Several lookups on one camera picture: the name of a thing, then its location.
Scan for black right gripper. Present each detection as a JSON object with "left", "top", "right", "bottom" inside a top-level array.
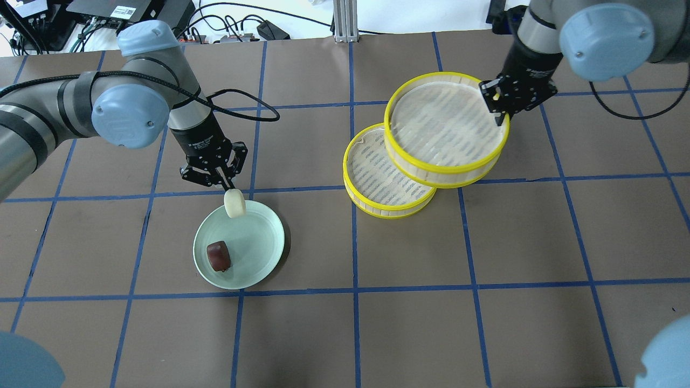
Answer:
[{"left": 479, "top": 41, "right": 558, "bottom": 126}]

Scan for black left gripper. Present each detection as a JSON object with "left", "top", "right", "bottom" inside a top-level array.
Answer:
[{"left": 170, "top": 113, "right": 248, "bottom": 191}]

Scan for white steamed bun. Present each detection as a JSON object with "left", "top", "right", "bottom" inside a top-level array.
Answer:
[{"left": 223, "top": 189, "right": 246, "bottom": 219}]

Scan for yellow steamer layer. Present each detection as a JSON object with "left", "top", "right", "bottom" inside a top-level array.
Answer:
[
  {"left": 383, "top": 72, "right": 511, "bottom": 189},
  {"left": 342, "top": 123, "right": 437, "bottom": 219}
]

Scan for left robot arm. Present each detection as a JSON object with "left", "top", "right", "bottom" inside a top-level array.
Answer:
[{"left": 1, "top": 20, "right": 248, "bottom": 199}]

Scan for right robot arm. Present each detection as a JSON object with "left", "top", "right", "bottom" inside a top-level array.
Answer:
[{"left": 480, "top": 1, "right": 689, "bottom": 125}]

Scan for light green plate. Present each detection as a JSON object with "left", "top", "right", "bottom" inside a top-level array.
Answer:
[{"left": 192, "top": 200, "right": 286, "bottom": 290}]

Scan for brown steamed bun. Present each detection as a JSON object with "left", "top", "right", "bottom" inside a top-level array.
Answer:
[{"left": 205, "top": 240, "right": 232, "bottom": 272}]

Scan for black power adapter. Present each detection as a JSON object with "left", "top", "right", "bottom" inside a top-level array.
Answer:
[{"left": 257, "top": 20, "right": 291, "bottom": 41}]

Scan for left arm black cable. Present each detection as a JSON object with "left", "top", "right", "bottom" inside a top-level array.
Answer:
[{"left": 0, "top": 73, "right": 281, "bottom": 122}]

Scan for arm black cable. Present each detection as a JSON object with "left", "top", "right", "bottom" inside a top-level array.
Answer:
[
  {"left": 589, "top": 54, "right": 690, "bottom": 120},
  {"left": 0, "top": 73, "right": 281, "bottom": 122}
]

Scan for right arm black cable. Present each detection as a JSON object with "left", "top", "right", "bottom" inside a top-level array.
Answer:
[{"left": 589, "top": 54, "right": 690, "bottom": 120}]

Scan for aluminium frame post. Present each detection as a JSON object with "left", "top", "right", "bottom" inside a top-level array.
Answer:
[{"left": 332, "top": 0, "right": 360, "bottom": 43}]

